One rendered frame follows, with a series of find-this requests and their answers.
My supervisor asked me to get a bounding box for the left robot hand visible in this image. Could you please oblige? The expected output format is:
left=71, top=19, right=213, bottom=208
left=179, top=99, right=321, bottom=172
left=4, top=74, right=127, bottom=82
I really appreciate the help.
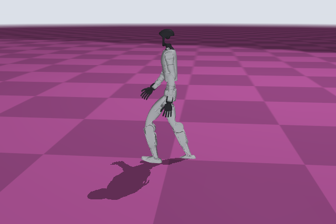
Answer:
left=160, top=96, right=173, bottom=117

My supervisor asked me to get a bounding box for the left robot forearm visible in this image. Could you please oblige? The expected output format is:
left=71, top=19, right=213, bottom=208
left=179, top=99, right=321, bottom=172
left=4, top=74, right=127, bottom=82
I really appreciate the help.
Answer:
left=167, top=74, right=175, bottom=102

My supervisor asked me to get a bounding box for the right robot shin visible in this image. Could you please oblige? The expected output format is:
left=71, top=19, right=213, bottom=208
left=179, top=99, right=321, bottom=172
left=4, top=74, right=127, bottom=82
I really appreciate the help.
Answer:
left=172, top=128, right=191, bottom=157

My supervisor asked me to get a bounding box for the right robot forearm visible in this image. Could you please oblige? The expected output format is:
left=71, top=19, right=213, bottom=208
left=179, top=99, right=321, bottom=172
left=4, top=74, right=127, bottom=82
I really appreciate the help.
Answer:
left=152, top=72, right=164, bottom=89

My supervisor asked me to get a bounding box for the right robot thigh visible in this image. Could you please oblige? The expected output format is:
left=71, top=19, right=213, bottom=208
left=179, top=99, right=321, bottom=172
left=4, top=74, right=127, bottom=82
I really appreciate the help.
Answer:
left=165, top=100, right=184, bottom=133

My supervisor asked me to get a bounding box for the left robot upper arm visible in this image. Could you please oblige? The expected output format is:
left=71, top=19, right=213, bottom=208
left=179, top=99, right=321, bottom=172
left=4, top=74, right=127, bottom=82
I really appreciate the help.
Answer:
left=164, top=51, right=176, bottom=80

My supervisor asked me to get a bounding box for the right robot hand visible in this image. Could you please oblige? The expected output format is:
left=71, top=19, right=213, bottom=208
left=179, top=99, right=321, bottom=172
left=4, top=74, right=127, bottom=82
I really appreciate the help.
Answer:
left=141, top=83, right=155, bottom=100

